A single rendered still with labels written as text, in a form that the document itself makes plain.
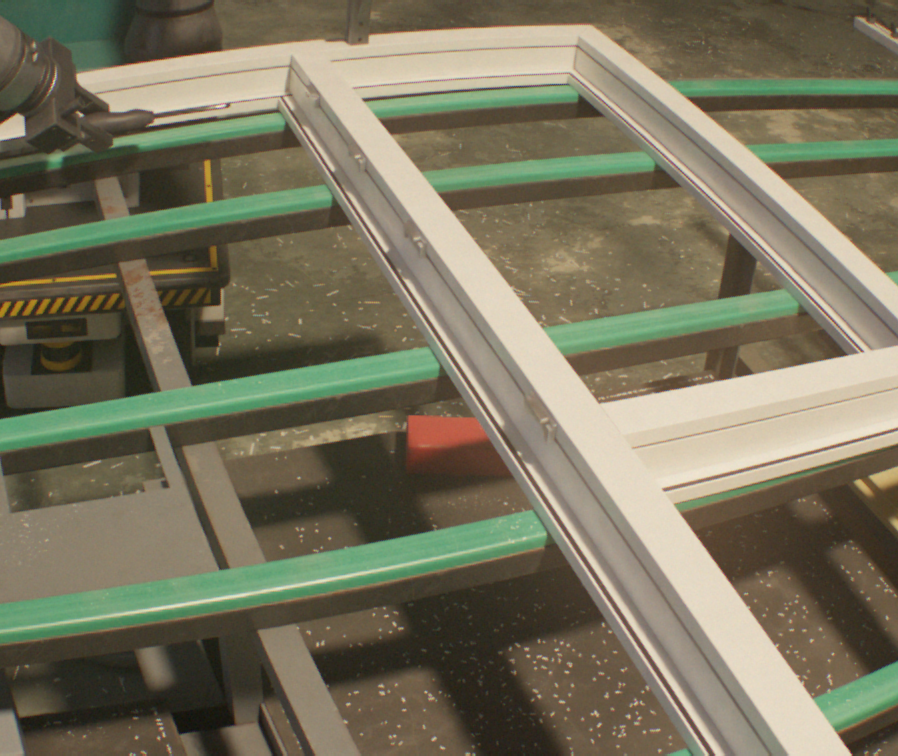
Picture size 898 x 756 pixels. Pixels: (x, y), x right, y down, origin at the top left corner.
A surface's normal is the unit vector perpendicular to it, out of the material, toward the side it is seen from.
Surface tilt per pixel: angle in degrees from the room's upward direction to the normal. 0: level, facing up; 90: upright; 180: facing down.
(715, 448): 90
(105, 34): 90
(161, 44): 70
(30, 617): 0
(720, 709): 90
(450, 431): 0
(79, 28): 90
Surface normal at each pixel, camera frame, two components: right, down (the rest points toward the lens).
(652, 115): -0.93, 0.15
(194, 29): 0.62, 0.16
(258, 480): 0.07, -0.83
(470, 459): 0.04, 0.56
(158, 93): 0.36, 0.55
